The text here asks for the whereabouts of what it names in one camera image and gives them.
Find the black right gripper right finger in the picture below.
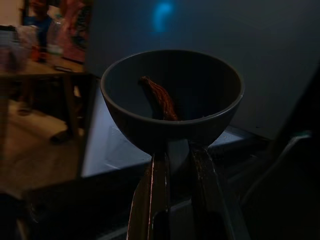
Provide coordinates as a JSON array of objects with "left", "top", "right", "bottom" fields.
[{"left": 187, "top": 139, "right": 248, "bottom": 240}]

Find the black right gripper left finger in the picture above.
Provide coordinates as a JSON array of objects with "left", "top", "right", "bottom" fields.
[{"left": 127, "top": 139, "right": 173, "bottom": 240}]

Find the dark blue mug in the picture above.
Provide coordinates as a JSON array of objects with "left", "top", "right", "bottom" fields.
[{"left": 99, "top": 49, "right": 245, "bottom": 157}]

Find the brown dried food strip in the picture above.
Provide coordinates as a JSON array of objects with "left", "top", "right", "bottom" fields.
[{"left": 138, "top": 75, "right": 180, "bottom": 122}]

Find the light wooden table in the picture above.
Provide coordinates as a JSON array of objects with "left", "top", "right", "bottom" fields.
[{"left": 0, "top": 56, "right": 86, "bottom": 142}]

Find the person in pink shirt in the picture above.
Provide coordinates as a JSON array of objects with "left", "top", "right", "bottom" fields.
[{"left": 23, "top": 0, "right": 92, "bottom": 63}]

